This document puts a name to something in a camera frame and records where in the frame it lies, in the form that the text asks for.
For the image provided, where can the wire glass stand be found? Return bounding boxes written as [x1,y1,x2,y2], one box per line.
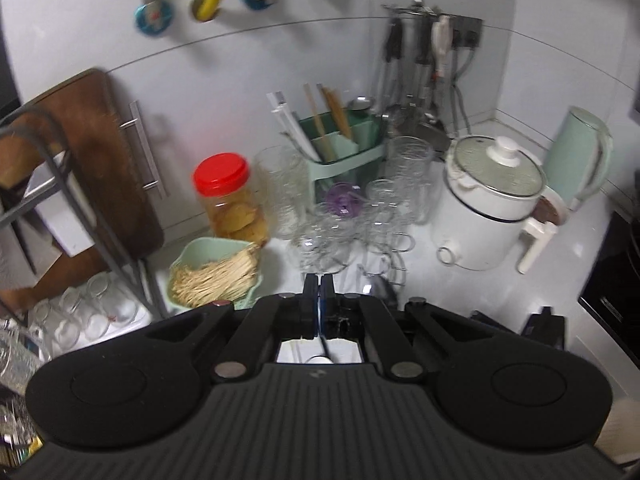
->
[289,230,417,293]

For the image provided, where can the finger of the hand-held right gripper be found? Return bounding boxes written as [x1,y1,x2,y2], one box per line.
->
[522,307,566,352]
[470,310,521,335]

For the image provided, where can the tall patterned glass mug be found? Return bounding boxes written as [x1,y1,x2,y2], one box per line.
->
[384,135,435,225]
[0,317,48,398]

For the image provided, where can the mint green kettle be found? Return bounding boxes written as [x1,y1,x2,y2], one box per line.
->
[542,105,615,212]

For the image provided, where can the green plastic basket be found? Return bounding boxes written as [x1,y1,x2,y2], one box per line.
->
[169,237,264,311]

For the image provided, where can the bundle of wooden chopsticks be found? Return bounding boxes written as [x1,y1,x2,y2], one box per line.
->
[302,82,357,161]

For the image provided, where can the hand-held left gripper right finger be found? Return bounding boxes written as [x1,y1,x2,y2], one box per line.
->
[321,274,506,381]

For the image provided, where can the bundle of white chopsticks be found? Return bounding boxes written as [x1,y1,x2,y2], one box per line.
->
[266,91,322,162]

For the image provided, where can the black induction cooktop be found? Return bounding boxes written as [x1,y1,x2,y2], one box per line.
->
[577,209,640,346]

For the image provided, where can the red lidded plastic jar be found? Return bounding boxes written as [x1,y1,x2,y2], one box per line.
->
[193,153,272,250]

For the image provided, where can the pile of pale thin sticks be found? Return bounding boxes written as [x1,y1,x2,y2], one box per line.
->
[172,249,261,309]

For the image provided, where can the row of hanging kitchen utensils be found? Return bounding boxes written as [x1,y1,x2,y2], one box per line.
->
[381,0,453,131]

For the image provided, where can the wooden cutting board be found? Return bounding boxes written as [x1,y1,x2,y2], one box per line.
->
[0,66,169,313]

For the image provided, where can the dark wall socket strip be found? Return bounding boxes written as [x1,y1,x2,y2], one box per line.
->
[451,15,485,51]

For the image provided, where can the green utensil holder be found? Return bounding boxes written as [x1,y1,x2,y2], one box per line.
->
[292,111,387,202]

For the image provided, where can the purple lidded glass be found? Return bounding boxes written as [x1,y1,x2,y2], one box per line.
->
[327,182,364,219]

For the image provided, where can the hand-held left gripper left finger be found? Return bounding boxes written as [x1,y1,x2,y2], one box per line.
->
[145,275,321,381]

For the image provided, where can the clear patterned glass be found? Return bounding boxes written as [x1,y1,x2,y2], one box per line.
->
[254,146,314,242]

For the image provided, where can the black wire dish rack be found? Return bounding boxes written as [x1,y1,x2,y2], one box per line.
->
[0,105,171,322]

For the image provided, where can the row of upturned small glasses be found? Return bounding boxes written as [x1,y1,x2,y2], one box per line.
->
[27,271,141,353]

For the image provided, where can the white electric cooking pot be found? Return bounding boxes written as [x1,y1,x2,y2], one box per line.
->
[430,134,559,276]

